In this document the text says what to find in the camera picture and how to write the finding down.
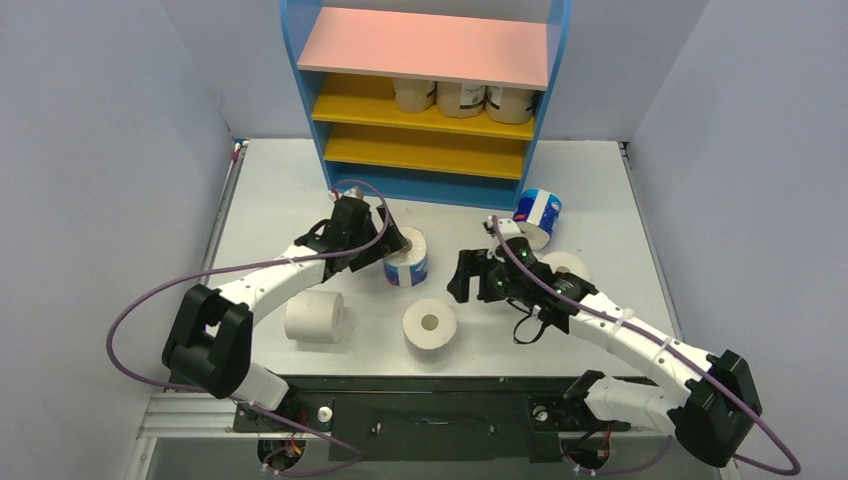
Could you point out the brown printed paper roll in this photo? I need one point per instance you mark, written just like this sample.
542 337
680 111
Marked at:
414 95

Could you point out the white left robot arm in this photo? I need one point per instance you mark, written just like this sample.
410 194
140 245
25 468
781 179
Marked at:
211 338

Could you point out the blue roll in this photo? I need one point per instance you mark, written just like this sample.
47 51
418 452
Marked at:
536 215
408 267

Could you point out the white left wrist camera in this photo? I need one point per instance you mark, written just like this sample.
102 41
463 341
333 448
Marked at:
351 192

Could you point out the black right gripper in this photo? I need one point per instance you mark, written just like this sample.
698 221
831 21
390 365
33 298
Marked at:
477 273

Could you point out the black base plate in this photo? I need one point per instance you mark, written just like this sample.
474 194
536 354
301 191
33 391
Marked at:
442 418

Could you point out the blue shelf with coloured boards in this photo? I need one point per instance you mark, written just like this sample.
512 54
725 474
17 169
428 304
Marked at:
344 59

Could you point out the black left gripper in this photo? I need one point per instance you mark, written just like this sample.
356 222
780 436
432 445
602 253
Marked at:
392 243

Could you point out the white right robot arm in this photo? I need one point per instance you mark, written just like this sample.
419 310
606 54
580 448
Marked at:
701 399

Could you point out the white roll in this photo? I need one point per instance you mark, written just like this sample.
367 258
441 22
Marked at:
564 262
429 325
315 317

